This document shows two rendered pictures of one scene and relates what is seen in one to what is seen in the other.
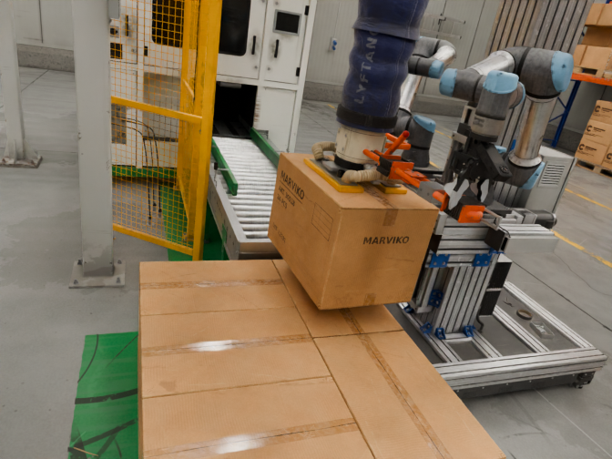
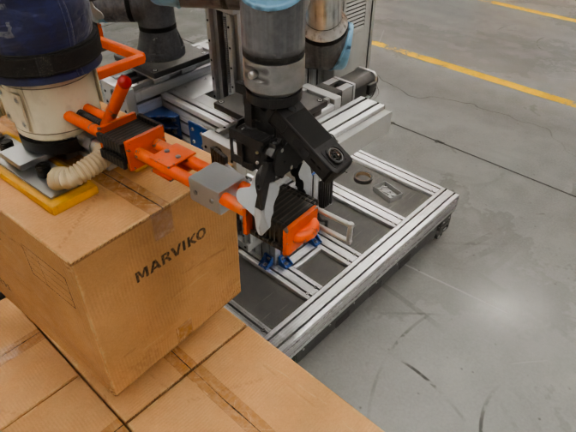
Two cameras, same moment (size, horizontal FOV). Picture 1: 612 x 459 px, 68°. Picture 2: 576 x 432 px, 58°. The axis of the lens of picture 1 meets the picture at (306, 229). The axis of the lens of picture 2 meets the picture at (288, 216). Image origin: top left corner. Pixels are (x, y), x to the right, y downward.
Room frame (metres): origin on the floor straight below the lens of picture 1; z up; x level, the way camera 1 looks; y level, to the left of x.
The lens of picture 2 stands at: (0.66, -0.18, 1.68)
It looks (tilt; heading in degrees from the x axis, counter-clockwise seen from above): 39 degrees down; 335
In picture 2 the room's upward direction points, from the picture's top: straight up
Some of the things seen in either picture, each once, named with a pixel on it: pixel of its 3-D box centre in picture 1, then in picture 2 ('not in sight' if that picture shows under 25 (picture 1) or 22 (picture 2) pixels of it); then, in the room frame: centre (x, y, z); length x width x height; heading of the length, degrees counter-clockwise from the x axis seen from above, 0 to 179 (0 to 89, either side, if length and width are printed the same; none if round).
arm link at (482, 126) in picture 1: (485, 126); (272, 71); (1.21, -0.41, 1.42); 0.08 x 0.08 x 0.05
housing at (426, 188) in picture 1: (433, 192); (218, 188); (1.32, -0.36, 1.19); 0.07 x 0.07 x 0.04; 27
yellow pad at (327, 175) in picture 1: (331, 170); (27, 163); (1.69, -0.06, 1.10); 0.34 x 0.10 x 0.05; 27
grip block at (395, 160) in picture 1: (394, 167); (132, 141); (1.51, -0.26, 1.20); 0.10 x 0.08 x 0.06; 117
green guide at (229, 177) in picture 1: (210, 151); not in sight; (3.38, 0.82, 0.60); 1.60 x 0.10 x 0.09; 23
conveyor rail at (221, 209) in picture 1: (209, 179); not in sight; (3.03, 0.73, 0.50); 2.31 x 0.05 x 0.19; 23
